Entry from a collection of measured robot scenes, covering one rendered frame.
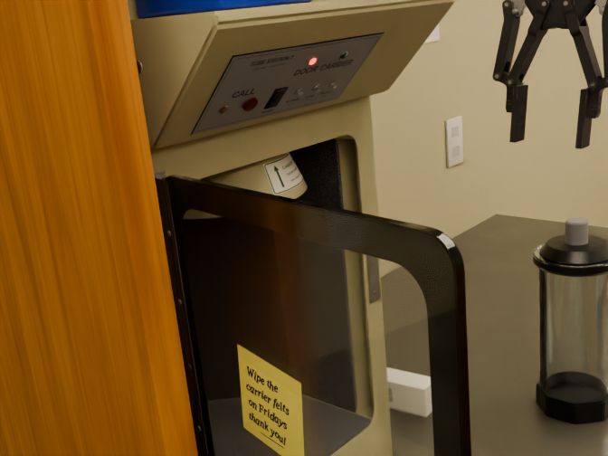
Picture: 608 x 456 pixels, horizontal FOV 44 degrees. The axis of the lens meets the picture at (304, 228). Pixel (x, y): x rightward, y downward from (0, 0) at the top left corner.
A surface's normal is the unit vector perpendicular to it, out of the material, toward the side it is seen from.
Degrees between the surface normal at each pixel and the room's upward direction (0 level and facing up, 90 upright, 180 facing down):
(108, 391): 90
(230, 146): 90
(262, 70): 135
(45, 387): 90
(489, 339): 0
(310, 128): 90
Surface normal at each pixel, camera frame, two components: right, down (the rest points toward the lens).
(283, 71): 0.59, 0.76
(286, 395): -0.76, 0.25
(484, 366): -0.10, -0.95
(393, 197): 0.75, 0.12
